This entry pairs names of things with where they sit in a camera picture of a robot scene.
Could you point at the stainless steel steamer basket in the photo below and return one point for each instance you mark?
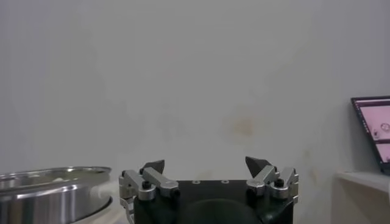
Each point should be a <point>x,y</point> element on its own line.
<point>45,201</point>

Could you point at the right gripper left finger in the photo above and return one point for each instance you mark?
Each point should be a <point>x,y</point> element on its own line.
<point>158,182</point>

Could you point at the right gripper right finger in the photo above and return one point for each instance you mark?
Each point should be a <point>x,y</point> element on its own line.
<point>262,179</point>

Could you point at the black laptop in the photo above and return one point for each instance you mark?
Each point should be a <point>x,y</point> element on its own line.
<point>374,128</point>

